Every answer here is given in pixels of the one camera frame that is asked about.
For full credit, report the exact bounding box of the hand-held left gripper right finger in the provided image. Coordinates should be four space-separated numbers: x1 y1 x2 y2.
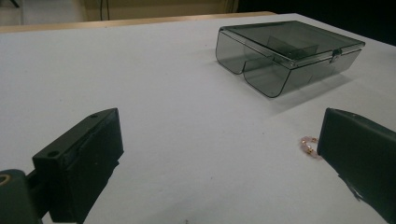
317 107 396 224

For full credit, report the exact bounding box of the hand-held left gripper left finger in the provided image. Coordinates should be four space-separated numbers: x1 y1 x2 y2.
32 107 125 224

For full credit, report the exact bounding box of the transparent grey compartment box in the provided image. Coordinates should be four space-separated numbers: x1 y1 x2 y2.
215 20 366 99

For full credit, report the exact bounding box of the white table board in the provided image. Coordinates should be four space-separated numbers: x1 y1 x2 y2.
0 12 396 224

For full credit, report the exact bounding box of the wooden table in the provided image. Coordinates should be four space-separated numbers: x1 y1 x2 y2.
0 11 276 34

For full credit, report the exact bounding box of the beige wooden shelf unit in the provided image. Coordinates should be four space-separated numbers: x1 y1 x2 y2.
83 0 239 22

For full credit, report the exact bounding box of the black hanging cable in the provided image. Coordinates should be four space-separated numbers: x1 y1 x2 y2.
99 0 110 21

